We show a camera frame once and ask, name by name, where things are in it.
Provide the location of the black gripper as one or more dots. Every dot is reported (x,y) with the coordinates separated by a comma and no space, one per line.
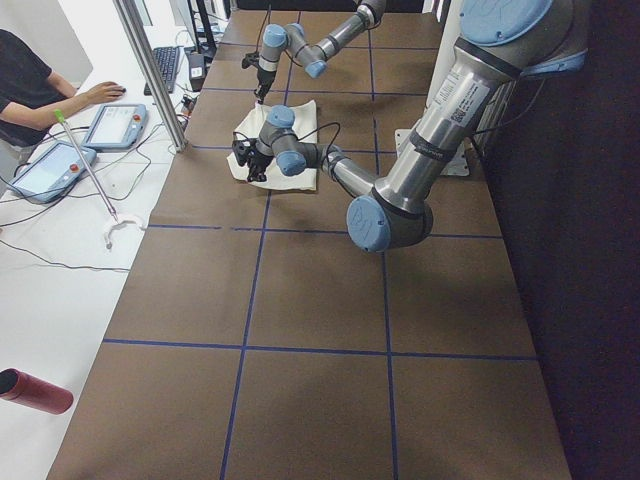
(263,80)
(258,160)

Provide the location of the cream long-sleeve shirt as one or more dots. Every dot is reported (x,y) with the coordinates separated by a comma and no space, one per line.
(289,135)

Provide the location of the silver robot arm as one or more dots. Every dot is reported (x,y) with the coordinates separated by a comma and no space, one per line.
(312,58)
(498,42)

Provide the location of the person's forearm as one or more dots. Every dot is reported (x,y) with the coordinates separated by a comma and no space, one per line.
(50,112)

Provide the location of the person's hand on mouse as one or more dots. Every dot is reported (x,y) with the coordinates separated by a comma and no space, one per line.
(102,93)

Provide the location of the black box with label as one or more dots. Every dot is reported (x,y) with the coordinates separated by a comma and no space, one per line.
(196,70)

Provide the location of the black keyboard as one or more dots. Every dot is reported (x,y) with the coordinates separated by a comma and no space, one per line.
(167,60)

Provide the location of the far teach pendant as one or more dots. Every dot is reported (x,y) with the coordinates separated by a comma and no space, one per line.
(116,127)

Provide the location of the teach pendant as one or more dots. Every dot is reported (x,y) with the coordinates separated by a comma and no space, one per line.
(116,127)
(51,175)

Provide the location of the near teach pendant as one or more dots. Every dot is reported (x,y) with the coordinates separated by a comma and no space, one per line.
(51,175)

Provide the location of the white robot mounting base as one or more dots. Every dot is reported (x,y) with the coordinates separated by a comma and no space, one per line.
(457,166)

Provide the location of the metal rod reaching tool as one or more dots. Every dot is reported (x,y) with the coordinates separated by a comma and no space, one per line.
(117,220)

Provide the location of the person in black shirt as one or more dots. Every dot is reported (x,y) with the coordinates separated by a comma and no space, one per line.
(28,87)

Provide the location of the red cylinder bottle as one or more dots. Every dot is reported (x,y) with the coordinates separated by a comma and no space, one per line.
(24,389)

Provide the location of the aluminium frame post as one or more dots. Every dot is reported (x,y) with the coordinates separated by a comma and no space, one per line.
(134,30)

